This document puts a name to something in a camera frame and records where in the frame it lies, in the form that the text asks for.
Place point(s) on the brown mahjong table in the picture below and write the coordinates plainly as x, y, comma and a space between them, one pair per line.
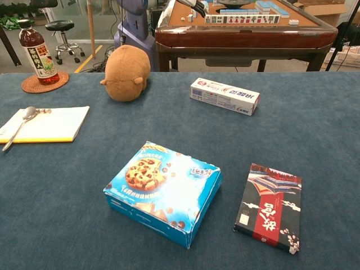
242, 36

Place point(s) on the blue cookie box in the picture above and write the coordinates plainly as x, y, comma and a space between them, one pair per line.
157, 185

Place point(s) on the cardboard boxes stack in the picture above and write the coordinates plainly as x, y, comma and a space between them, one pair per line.
323, 12

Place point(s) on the blue felt table cover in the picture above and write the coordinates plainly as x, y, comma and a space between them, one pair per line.
56, 197

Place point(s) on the black swivel stool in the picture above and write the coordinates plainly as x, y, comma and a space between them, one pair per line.
59, 25

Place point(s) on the wooden pole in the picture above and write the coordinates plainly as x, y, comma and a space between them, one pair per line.
91, 28

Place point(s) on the white blue toothpaste box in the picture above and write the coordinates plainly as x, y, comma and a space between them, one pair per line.
225, 95

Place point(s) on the red tea bottle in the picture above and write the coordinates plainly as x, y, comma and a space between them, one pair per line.
39, 59

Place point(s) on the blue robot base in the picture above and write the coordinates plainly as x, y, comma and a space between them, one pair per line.
135, 28

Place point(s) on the metal spoon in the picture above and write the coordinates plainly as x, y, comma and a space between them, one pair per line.
28, 112

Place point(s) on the standing mahjong tile row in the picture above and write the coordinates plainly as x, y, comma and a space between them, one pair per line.
242, 19

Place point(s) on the white notepad yellow edge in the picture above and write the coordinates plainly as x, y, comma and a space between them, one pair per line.
53, 123

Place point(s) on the black background robot hand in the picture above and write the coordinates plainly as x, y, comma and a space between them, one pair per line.
197, 7

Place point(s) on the long blue mahjong tile stack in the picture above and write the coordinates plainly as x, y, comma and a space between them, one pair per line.
271, 7

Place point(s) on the brown plush capybara toy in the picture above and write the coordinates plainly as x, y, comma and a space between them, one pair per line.
126, 73

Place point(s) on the black tripod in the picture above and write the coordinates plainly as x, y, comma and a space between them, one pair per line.
347, 31

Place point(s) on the single white mahjong tile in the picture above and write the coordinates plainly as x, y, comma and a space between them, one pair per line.
293, 22

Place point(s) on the white plastic crate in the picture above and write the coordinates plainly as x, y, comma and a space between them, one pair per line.
351, 57

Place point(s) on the black red snack packet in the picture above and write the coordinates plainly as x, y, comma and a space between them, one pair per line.
267, 208

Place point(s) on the small beaded charm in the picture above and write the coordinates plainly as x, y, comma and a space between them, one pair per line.
43, 111

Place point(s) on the round woven coaster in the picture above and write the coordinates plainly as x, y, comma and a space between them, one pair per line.
63, 82

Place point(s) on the face-down blue mahjong tile row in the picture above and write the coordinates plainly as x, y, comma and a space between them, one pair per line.
239, 11

